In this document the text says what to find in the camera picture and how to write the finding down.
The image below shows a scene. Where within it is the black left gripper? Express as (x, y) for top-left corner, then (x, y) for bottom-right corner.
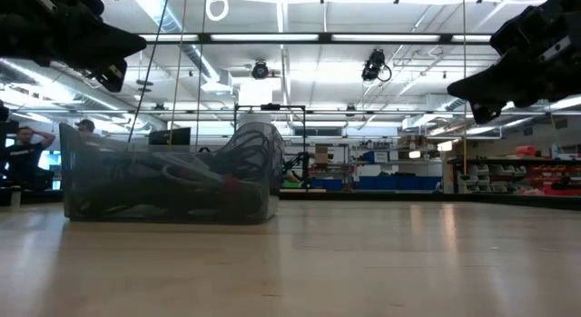
(0, 0), (148, 94)

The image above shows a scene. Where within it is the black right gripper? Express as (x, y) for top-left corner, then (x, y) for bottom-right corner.
(447, 0), (581, 125)

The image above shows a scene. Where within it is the white USB-C cable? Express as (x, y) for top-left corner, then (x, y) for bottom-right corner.
(150, 151), (211, 173)

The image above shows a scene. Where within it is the black USB-C cable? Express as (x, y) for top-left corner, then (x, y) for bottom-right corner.
(75, 171), (267, 219)
(212, 127), (274, 181)

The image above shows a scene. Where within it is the white cable with red tie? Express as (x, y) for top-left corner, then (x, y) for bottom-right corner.
(156, 161), (256, 196)

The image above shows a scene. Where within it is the yellow vertical pole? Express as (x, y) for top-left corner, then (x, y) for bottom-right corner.
(461, 0), (469, 175)

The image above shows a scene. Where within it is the person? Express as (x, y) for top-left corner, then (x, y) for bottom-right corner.
(74, 118), (97, 136)
(0, 125), (57, 193)

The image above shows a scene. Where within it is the storage shelf with small bins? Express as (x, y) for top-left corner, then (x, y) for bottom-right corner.
(446, 156), (581, 196)

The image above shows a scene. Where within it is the translucent grey plastic bin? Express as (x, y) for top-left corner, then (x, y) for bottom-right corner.
(58, 121), (286, 225)

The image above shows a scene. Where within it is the black monitor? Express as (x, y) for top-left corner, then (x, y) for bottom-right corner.
(148, 126), (192, 147)

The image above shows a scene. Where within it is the lit computer screen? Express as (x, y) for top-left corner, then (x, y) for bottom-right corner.
(37, 149), (63, 191)

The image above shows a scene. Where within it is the row of blue bins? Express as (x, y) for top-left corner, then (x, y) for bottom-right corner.
(310, 173), (443, 192)

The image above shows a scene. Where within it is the black hanging cable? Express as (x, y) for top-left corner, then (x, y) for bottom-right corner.
(126, 0), (172, 144)

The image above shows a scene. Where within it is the yellow hanging cord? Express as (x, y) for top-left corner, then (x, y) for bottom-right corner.
(168, 0), (189, 146)

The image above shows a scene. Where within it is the black rig frame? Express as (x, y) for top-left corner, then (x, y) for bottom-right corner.
(0, 31), (581, 212)

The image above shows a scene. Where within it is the white looped cable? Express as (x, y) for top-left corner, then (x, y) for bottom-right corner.
(204, 0), (230, 23)

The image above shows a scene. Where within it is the black overhead camera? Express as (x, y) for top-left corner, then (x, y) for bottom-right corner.
(360, 47), (393, 84)
(251, 59), (271, 81)

